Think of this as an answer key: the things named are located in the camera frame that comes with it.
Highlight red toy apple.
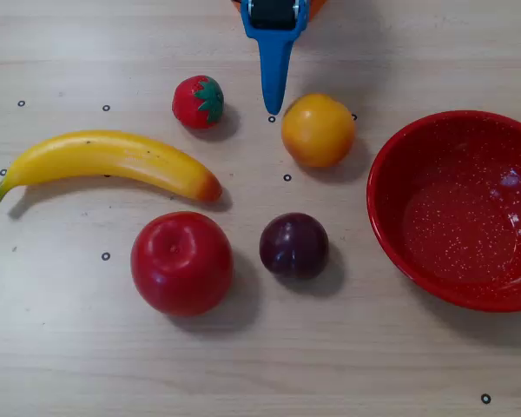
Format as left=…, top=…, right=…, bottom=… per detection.
left=130, top=210, right=234, bottom=318

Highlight red toy strawberry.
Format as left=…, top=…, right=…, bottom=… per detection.
left=171, top=75, right=226, bottom=130

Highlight dark purple toy plum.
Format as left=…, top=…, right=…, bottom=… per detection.
left=259, top=211, right=330, bottom=281

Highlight yellow toy banana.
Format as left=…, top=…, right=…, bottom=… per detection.
left=0, top=129, right=224, bottom=206

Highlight toy orange fruit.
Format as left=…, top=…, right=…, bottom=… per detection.
left=280, top=93, right=357, bottom=169

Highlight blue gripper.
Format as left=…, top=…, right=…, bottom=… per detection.
left=241, top=0, right=310, bottom=116

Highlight red speckled bowl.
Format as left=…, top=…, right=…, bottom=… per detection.
left=366, top=109, right=521, bottom=314

